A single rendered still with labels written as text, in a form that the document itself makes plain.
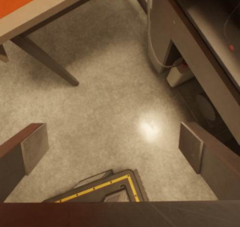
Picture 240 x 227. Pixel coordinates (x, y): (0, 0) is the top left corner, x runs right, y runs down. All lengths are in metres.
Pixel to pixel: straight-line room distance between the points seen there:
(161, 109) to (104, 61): 0.53
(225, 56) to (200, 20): 0.12
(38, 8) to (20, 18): 0.07
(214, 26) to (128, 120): 0.81
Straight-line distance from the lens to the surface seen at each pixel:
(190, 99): 1.24
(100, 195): 0.97
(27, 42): 0.81
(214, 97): 0.66
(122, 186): 0.94
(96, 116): 1.23
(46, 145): 0.17
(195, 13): 0.57
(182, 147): 0.17
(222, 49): 0.54
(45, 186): 1.39
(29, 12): 0.70
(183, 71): 0.99
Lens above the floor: 1.18
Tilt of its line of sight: 79 degrees down
